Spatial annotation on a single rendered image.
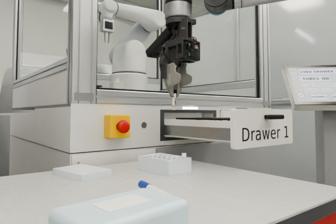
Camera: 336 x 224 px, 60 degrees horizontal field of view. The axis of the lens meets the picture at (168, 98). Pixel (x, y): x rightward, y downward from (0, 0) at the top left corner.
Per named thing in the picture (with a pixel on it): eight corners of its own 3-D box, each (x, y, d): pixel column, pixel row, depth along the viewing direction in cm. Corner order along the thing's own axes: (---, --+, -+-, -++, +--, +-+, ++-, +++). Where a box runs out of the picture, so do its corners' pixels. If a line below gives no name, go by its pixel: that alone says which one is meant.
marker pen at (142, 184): (178, 205, 49) (178, 195, 49) (169, 207, 48) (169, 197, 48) (144, 187, 61) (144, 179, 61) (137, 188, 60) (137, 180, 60)
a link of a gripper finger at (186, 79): (188, 96, 78) (187, 62, 78) (172, 97, 83) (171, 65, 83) (195, 96, 80) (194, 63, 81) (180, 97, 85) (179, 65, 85)
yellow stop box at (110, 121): (131, 137, 91) (131, 114, 91) (110, 139, 87) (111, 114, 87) (123, 136, 95) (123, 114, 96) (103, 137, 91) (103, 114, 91)
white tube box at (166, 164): (191, 171, 77) (191, 157, 78) (168, 176, 72) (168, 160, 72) (160, 165, 86) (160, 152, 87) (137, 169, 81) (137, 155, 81)
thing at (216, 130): (285, 138, 96) (284, 119, 96) (234, 143, 80) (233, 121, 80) (200, 132, 127) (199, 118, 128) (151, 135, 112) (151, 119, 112)
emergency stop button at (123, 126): (130, 133, 88) (131, 120, 89) (119, 133, 86) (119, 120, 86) (126, 132, 91) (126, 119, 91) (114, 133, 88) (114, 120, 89)
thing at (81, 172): (111, 175, 72) (111, 169, 72) (81, 182, 66) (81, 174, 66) (81, 169, 80) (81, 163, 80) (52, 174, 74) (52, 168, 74)
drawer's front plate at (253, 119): (293, 143, 95) (292, 109, 96) (235, 149, 77) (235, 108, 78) (288, 142, 97) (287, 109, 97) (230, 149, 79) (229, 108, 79)
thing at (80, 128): (271, 136, 146) (271, 107, 147) (69, 153, 84) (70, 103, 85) (160, 128, 222) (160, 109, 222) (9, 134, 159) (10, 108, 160)
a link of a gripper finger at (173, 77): (176, 95, 75) (178, 60, 76) (161, 96, 80) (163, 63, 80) (185, 96, 77) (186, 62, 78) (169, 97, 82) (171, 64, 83)
